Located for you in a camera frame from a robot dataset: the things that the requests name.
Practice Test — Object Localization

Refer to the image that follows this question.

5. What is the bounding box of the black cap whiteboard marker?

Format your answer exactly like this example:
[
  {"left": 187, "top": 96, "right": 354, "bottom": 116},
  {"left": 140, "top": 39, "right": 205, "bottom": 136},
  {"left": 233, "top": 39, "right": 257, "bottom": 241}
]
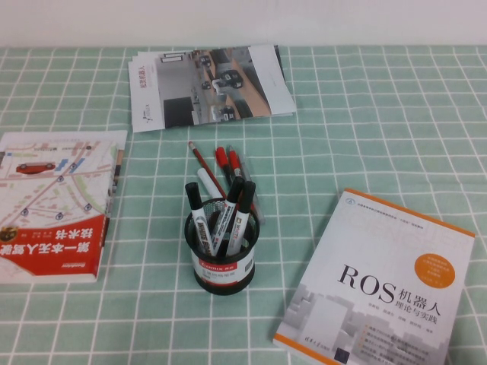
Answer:
[
  {"left": 184, "top": 182, "right": 218, "bottom": 258},
  {"left": 224, "top": 180, "right": 257, "bottom": 256},
  {"left": 210, "top": 176, "right": 245, "bottom": 256}
]

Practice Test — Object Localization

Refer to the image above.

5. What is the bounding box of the red barrel pen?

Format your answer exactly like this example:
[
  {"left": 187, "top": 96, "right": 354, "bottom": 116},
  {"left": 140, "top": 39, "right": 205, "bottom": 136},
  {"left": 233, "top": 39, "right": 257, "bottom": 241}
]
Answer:
[{"left": 227, "top": 148, "right": 247, "bottom": 187}]

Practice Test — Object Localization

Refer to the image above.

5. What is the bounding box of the red cap black pen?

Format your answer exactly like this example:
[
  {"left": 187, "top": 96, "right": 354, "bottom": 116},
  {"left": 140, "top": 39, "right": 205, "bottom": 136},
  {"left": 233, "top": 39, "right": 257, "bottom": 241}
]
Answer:
[{"left": 215, "top": 146, "right": 240, "bottom": 189}]

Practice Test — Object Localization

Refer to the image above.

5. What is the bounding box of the white capped pen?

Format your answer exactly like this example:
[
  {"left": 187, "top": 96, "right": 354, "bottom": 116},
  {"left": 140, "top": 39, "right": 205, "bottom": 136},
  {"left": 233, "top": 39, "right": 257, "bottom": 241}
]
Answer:
[{"left": 196, "top": 168, "right": 225, "bottom": 201}]

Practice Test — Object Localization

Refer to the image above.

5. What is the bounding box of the black mesh pen holder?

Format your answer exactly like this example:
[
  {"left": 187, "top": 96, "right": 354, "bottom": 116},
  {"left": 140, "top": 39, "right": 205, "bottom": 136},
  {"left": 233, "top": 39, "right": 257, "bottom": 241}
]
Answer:
[{"left": 183, "top": 207, "right": 262, "bottom": 296}]

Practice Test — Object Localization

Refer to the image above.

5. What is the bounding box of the red pencil with eraser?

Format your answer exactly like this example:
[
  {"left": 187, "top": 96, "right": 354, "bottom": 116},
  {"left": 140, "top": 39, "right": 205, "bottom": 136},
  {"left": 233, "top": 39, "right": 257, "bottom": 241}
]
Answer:
[{"left": 187, "top": 141, "right": 229, "bottom": 201}]

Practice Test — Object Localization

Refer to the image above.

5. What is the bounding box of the photo cover robot brochure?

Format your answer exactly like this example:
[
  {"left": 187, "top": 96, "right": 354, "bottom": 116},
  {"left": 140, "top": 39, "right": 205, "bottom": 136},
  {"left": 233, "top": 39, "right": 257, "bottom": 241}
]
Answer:
[{"left": 128, "top": 44, "right": 294, "bottom": 133}]

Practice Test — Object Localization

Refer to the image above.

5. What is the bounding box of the white paper brochure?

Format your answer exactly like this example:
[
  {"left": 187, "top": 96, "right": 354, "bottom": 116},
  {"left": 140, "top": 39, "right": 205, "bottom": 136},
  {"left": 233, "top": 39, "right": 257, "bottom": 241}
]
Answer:
[{"left": 131, "top": 44, "right": 298, "bottom": 118}]

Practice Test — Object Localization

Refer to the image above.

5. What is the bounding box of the white orange ROS book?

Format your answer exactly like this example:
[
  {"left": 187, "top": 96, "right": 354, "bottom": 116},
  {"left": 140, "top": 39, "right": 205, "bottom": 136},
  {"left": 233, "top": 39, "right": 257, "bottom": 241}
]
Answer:
[{"left": 272, "top": 187, "right": 476, "bottom": 365}]

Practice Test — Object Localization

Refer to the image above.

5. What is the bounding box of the green white checked tablecloth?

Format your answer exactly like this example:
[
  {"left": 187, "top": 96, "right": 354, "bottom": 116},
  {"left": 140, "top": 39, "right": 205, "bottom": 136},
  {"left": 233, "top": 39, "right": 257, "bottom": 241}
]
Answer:
[{"left": 0, "top": 44, "right": 487, "bottom": 365}]

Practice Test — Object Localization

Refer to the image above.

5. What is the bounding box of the red self-driving map cover book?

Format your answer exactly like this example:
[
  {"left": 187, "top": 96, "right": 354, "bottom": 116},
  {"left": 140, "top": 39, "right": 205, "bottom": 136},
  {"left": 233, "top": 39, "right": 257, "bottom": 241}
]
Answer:
[{"left": 0, "top": 130, "right": 129, "bottom": 285}]

